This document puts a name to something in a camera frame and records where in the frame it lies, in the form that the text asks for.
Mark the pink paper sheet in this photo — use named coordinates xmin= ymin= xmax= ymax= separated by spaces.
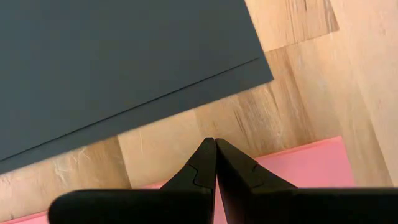
xmin=0 ymin=136 xmax=357 ymax=224

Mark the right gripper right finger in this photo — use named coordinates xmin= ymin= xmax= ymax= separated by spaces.
xmin=216 ymin=139 xmax=398 ymax=224

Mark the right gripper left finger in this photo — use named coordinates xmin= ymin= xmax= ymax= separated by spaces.
xmin=48 ymin=138 xmax=217 ymax=224

